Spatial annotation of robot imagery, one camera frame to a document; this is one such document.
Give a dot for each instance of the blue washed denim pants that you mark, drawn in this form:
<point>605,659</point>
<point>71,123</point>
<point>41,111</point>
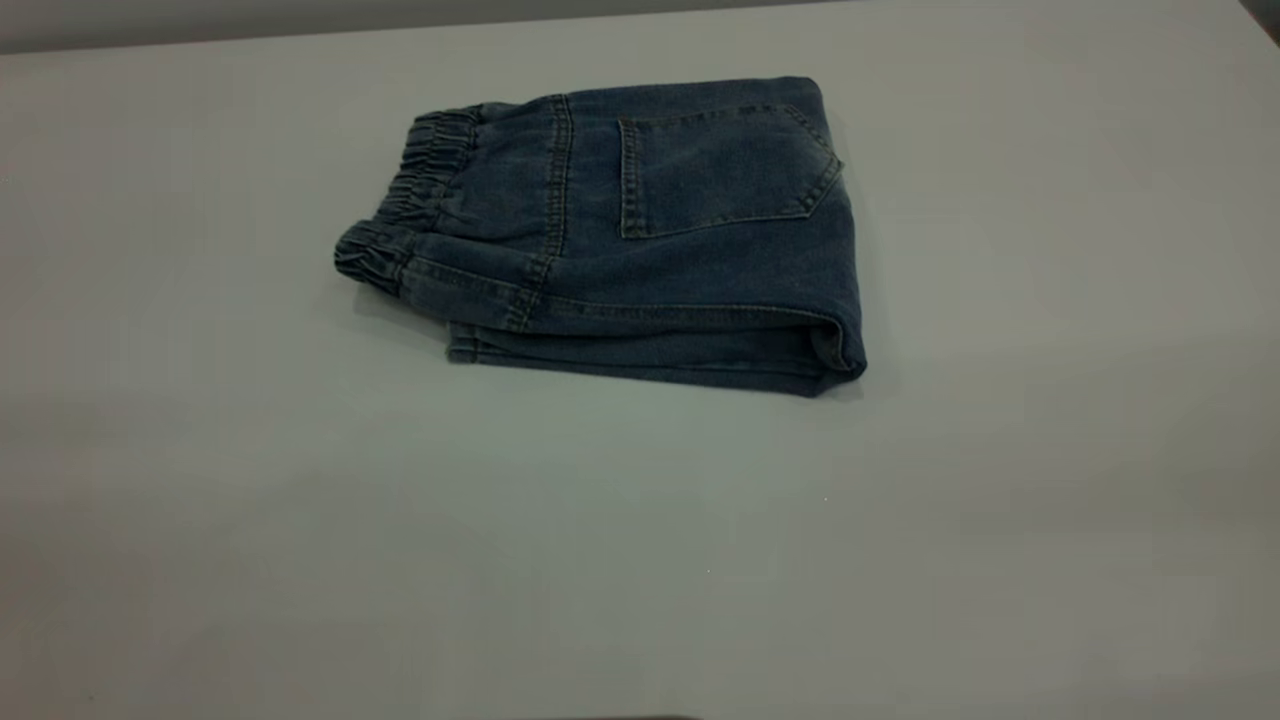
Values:
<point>650,250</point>

